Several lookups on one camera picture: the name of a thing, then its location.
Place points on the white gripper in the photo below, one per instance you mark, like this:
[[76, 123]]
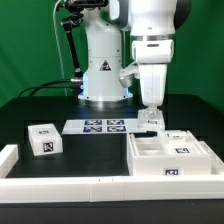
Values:
[[152, 58]]

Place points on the white cabinet body box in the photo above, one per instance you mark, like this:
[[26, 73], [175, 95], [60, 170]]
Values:
[[146, 157]]

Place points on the white cabinet door panel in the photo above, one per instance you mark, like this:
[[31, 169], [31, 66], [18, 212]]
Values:
[[150, 124], [177, 142]]

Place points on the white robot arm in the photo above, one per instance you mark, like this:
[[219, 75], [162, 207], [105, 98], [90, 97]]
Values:
[[130, 39]]

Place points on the white U-shaped fence frame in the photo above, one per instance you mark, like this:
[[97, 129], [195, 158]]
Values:
[[97, 189]]

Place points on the small white tagged box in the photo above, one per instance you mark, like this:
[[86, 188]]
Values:
[[45, 139]]

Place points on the flat white tagged base plate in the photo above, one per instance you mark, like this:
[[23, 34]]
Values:
[[101, 126]]

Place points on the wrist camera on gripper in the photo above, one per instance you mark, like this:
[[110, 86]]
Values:
[[127, 75]]

